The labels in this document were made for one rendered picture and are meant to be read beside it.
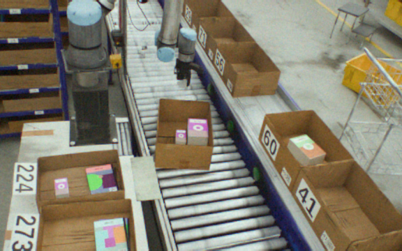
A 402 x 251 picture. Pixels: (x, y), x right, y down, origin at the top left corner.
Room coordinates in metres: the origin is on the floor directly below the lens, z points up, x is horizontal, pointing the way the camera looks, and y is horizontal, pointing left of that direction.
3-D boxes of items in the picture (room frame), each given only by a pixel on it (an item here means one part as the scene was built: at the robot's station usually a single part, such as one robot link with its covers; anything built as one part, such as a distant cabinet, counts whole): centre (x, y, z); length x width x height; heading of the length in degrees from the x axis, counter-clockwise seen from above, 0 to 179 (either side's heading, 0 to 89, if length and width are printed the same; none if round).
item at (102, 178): (1.27, 0.44, 0.78); 0.19 x 0.14 x 0.02; 26
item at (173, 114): (1.64, 0.09, 0.83); 0.39 x 0.29 x 0.17; 7
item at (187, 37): (1.91, 0.14, 1.25); 0.10 x 0.09 x 0.12; 100
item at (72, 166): (1.22, 0.53, 0.80); 0.38 x 0.28 x 0.10; 112
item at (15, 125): (2.40, 1.34, 0.19); 0.40 x 0.30 x 0.10; 113
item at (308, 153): (1.54, -0.55, 0.92); 0.16 x 0.11 x 0.07; 33
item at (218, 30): (2.59, -0.08, 0.97); 0.39 x 0.29 x 0.17; 22
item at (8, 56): (2.41, 1.33, 0.79); 0.40 x 0.30 x 0.10; 113
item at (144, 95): (2.15, 0.23, 0.72); 0.52 x 0.05 x 0.05; 112
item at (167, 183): (1.43, -0.06, 0.72); 0.52 x 0.05 x 0.05; 112
